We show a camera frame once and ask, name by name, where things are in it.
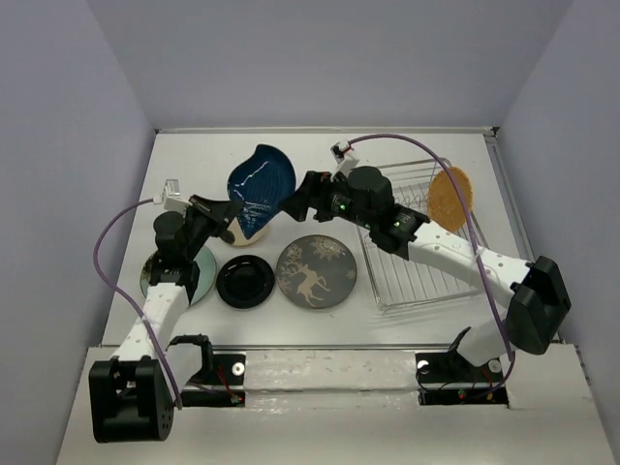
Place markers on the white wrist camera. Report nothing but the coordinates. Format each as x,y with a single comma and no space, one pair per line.
345,157
170,199

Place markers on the grey reindeer snowflake plate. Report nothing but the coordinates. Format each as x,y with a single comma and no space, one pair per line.
316,272

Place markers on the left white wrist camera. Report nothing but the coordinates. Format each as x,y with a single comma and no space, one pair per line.
170,199

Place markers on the black round plate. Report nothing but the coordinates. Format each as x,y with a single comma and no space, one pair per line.
245,281

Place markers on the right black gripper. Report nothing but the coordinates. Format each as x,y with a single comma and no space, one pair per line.
314,192

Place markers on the round woven wicker plate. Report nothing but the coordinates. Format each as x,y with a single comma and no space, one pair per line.
443,204

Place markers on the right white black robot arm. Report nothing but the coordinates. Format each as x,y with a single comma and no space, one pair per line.
528,300

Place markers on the light green floral plate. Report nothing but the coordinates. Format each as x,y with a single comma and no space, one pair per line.
208,268

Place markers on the cream floral ceramic plate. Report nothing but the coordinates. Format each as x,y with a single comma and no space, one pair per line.
239,239

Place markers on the dark blue leaf-shaped plate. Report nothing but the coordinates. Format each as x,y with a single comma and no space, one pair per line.
261,182

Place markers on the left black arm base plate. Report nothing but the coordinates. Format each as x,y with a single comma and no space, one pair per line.
218,386

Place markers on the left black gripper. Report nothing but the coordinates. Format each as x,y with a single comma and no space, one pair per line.
216,212

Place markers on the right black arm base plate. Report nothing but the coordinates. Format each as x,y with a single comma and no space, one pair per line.
442,383

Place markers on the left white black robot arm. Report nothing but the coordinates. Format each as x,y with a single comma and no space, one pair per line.
135,393

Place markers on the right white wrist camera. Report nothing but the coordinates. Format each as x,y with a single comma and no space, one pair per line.
345,157

